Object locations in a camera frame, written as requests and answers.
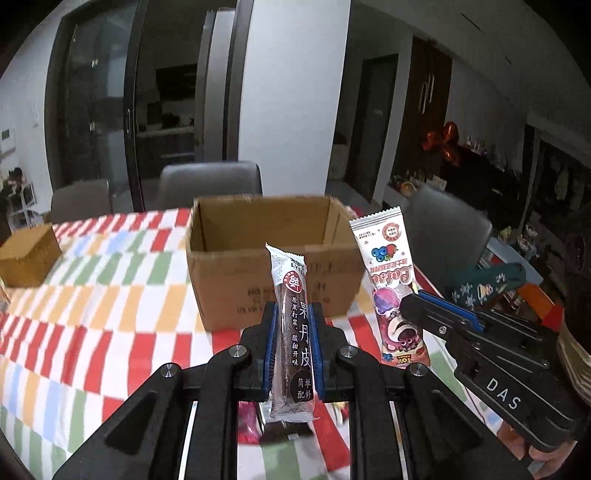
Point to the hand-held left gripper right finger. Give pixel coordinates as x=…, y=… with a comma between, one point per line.
x=318, y=350

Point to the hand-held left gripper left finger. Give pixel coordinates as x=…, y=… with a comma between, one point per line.
x=270, y=350

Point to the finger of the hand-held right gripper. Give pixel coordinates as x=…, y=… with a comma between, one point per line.
x=450, y=309
x=425, y=318

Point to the dark brown snack bar packet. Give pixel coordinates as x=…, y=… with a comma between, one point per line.
x=295, y=323

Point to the pink ice cream print packet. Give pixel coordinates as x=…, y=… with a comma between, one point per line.
x=388, y=277

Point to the cardboard box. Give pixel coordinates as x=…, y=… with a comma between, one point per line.
x=231, y=277

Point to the person's right hand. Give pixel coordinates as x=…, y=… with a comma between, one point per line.
x=547, y=461

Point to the dark green printed pouch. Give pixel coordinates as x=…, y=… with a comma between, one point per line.
x=485, y=284

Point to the bright pink packet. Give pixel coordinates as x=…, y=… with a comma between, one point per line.
x=249, y=422

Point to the grey dining chair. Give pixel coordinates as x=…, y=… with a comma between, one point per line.
x=207, y=184
x=448, y=230
x=81, y=201

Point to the small black packet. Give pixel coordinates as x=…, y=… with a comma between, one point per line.
x=286, y=434

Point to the white low side cabinet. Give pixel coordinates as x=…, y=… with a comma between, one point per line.
x=415, y=182

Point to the orange foil balloon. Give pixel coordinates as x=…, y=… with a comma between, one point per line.
x=443, y=141

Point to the checkered colourful tablecloth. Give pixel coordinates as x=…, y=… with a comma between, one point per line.
x=92, y=323

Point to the dark wooden door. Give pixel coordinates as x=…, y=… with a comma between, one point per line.
x=427, y=92

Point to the brown woven box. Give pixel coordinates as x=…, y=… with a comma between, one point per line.
x=27, y=258

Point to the white shelf with toys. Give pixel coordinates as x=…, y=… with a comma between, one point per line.
x=18, y=203

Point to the black framed glass sliding door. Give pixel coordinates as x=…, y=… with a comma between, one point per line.
x=97, y=106

